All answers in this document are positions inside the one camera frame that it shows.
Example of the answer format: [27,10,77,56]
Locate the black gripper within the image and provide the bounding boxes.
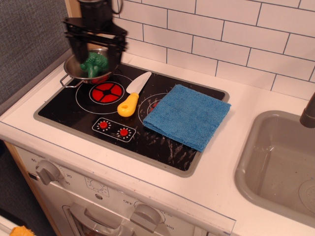
[63,9,127,72]

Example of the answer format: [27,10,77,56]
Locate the green toy broccoli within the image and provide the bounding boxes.
[80,52,109,78]

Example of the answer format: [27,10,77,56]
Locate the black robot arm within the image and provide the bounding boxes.
[63,0,127,72]

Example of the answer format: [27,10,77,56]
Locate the small steel pan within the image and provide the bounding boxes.
[60,48,112,88]

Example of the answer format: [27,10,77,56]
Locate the light wooden side panel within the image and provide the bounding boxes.
[64,0,82,18]

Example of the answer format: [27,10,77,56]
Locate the black toy stovetop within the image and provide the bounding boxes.
[34,64,229,177]

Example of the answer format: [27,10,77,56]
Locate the left red stove knob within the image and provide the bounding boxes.
[99,121,108,129]

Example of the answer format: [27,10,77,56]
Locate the red stove knob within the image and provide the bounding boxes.
[119,128,129,137]
[99,121,108,129]

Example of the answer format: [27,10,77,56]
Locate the right red stove knob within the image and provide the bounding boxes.
[119,128,129,137]

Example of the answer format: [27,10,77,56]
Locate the blue folded cloth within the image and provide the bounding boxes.
[143,85,231,152]

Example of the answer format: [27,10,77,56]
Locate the left grey oven knob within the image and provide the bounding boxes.
[35,160,61,185]

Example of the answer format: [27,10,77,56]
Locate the grey oven knob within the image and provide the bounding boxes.
[35,160,61,185]
[130,204,161,233]

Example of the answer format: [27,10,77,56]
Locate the right grey oven knob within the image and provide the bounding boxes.
[130,204,161,233]

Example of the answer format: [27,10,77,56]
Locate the orange plush object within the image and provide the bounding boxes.
[9,226,35,236]

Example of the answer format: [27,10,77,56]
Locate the grey sink basin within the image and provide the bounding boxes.
[235,111,315,227]

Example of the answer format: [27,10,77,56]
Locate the grey faucet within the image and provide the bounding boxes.
[300,93,315,128]

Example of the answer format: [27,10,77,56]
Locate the yellow handled toy knife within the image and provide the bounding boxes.
[117,72,152,117]

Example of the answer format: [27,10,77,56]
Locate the grey oven door handle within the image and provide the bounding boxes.
[68,203,135,236]

